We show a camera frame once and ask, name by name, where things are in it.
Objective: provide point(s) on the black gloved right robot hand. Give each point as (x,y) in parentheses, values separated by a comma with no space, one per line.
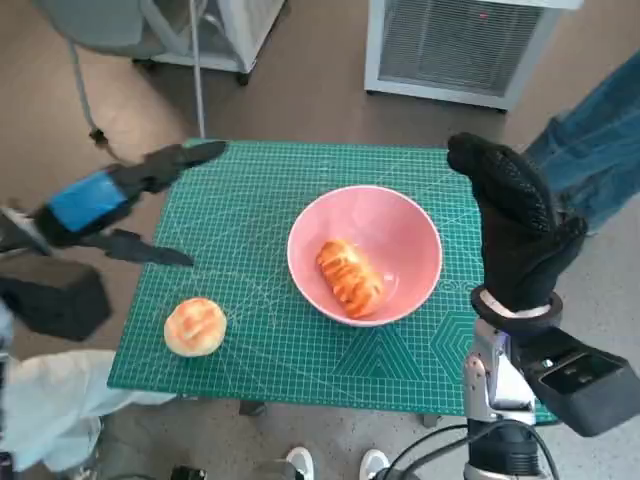
(520,240)

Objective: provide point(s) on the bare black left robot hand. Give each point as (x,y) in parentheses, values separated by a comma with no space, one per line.
(85,205)

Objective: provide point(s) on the pink bowl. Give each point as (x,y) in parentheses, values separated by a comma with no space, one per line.
(400,235)

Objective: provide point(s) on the round toy bread bun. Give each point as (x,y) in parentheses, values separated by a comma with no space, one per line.
(195,327)

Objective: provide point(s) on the long braided toy bread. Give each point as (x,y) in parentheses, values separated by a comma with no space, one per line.
(350,280)

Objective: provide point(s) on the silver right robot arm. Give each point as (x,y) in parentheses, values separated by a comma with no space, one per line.
(495,390)

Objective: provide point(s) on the person in blue trousers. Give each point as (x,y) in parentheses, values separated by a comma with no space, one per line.
(595,150)

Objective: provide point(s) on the white metal pole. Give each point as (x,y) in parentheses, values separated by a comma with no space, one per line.
(198,75)

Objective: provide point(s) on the green cutting mat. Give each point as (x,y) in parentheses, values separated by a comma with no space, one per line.
(260,200)

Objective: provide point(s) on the grey chair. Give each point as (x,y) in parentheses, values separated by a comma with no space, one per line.
(95,25)

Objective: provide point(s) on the person in pale green clothing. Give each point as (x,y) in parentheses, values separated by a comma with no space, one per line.
(45,400)

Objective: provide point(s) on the white cabinet with mesh front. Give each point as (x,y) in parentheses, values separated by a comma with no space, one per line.
(450,45)

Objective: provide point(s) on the white cabinet on casters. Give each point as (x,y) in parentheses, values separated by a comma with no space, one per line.
(235,30)

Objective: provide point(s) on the white shoe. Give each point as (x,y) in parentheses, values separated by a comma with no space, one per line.
(372,465)
(299,462)

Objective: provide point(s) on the black robot body part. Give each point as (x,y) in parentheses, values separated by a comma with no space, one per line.
(189,473)

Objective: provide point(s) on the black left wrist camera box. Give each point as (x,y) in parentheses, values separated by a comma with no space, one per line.
(60,305)

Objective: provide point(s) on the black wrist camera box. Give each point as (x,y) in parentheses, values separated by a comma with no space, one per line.
(60,305)
(585,385)

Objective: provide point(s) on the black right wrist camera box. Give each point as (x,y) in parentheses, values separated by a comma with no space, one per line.
(585,385)

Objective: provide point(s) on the black table bracket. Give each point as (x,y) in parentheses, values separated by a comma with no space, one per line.
(251,407)

